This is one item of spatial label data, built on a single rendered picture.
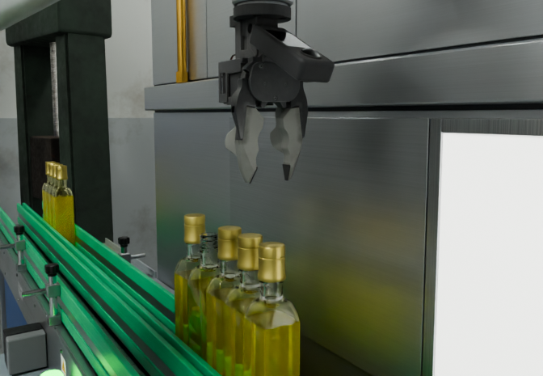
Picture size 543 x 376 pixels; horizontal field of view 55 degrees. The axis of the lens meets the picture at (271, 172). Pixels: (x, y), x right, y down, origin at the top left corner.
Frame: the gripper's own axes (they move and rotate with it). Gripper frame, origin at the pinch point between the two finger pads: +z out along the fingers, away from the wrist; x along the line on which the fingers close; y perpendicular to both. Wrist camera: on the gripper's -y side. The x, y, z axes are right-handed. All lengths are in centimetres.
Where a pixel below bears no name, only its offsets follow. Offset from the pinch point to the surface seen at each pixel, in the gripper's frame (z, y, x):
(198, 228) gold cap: 11.0, 21.5, 0.0
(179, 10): -30, 57, -13
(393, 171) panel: -0.2, -8.7, -12.1
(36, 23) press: -56, 261, -18
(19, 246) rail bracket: 30, 107, 16
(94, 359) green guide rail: 34, 34, 14
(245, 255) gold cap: 11.5, 4.7, 1.1
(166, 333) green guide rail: 28.9, 25.4, 4.2
